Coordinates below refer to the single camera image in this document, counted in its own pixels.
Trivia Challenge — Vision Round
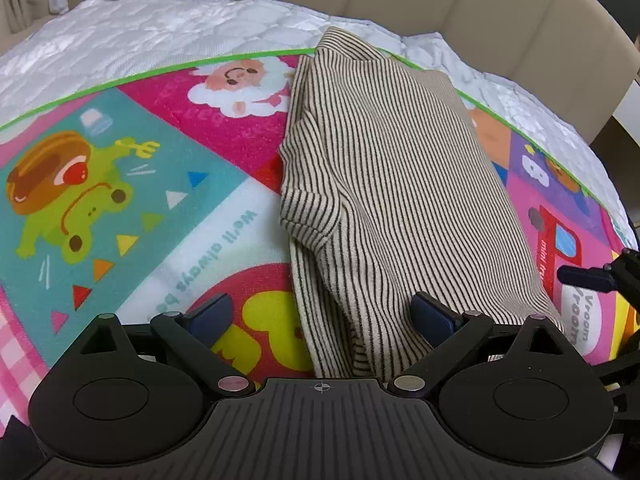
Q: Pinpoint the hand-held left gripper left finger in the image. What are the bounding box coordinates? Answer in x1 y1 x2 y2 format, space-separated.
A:
79 293 257 394

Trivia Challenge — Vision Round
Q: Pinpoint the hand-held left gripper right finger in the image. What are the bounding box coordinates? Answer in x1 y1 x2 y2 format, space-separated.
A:
388 292 572 397

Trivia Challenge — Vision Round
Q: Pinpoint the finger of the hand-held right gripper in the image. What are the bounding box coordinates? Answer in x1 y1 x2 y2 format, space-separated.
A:
557 266 619 293

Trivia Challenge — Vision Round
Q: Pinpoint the beige striped knit garment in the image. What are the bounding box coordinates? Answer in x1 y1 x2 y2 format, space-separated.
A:
278 26 567 379

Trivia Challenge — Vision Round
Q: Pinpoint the colourful cartoon play mat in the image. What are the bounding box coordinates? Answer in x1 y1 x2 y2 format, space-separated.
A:
0 48 640 428

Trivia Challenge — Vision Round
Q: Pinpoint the white quilted mattress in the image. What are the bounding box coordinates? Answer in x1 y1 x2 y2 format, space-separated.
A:
0 0 632 241

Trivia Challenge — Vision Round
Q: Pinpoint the beige padded headboard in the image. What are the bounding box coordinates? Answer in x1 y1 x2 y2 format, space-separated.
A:
0 0 640 147

